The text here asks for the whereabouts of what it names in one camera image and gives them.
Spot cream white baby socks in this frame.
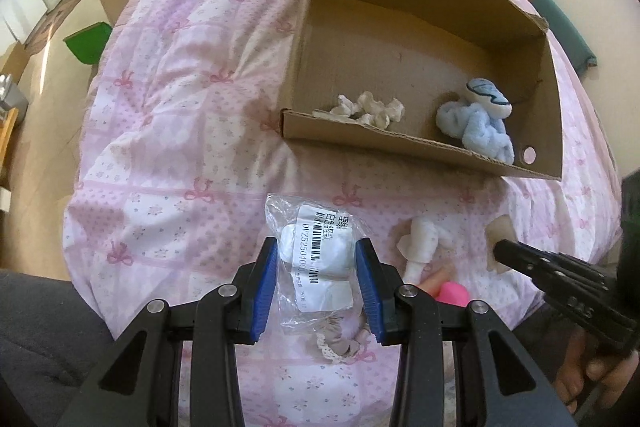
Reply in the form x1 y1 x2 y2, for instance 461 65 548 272
313 91 405 130

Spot peach soft toy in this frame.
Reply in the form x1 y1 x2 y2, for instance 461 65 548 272
419 269 452 294

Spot person's dark trouser leg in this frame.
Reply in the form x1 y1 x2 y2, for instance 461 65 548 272
0 269 123 427

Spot white rolled cloth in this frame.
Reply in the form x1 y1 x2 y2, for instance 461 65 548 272
397 216 452 282

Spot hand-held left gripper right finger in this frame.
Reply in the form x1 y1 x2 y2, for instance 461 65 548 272
355 238 577 427

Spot pink soft ball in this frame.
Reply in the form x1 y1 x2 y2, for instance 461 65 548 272
434 282 472 308

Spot clear plastic bag white pads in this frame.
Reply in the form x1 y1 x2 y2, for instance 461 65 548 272
265 193 372 341

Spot beige lace scrunchie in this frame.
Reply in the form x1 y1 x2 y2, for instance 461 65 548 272
314 316 369 364

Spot brown cardboard box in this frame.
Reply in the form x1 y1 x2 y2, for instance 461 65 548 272
281 0 564 181

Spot grey trash bin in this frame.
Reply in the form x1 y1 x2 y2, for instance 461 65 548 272
0 74 27 118

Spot person's right hand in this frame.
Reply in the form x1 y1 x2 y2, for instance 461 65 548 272
554 336 640 414

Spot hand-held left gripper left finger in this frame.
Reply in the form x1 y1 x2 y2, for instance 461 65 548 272
60 236 279 427

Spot green plastic bin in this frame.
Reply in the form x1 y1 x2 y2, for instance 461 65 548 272
63 21 114 66

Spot pink bow-print bedspread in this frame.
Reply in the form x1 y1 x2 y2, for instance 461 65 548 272
62 0 623 427

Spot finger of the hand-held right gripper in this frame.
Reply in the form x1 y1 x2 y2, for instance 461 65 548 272
493 239 640 356

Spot cream soft sponge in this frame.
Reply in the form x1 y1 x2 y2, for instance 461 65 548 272
487 216 515 269

